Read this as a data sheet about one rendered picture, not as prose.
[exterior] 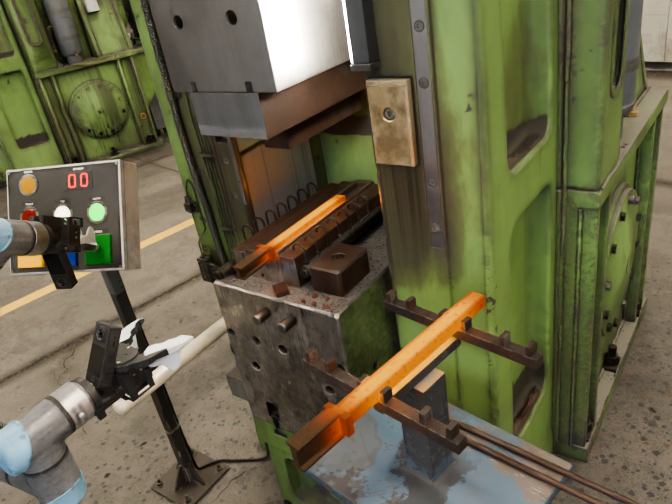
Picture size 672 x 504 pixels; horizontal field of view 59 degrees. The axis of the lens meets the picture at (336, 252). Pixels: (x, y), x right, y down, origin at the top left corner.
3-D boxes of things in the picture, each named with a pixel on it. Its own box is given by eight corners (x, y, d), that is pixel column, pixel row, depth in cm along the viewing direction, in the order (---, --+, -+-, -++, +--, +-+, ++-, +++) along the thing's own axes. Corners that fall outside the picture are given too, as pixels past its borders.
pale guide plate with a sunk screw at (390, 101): (414, 167, 116) (405, 80, 108) (375, 164, 121) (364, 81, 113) (419, 163, 118) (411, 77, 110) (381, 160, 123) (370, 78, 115)
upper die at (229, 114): (268, 140, 119) (257, 93, 114) (200, 135, 130) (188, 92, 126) (376, 82, 147) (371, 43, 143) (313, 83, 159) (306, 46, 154)
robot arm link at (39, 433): (-1, 471, 96) (-24, 433, 92) (58, 426, 104) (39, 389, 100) (23, 489, 92) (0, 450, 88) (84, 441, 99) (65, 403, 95)
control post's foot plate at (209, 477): (189, 514, 197) (181, 496, 192) (147, 489, 209) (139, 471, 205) (233, 468, 211) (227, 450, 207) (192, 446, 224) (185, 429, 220)
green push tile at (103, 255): (110, 263, 148) (109, 233, 148) (84, 264, 150) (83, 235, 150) (115, 263, 150) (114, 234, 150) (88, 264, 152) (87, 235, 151)
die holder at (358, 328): (365, 465, 144) (336, 315, 123) (252, 415, 166) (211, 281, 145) (461, 335, 182) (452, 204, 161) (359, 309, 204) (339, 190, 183)
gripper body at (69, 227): (86, 218, 139) (50, 214, 128) (87, 254, 139) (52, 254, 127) (57, 220, 141) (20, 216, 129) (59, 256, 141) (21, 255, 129)
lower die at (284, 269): (300, 287, 135) (293, 255, 131) (238, 272, 147) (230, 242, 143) (392, 210, 164) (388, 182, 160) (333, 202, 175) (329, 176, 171)
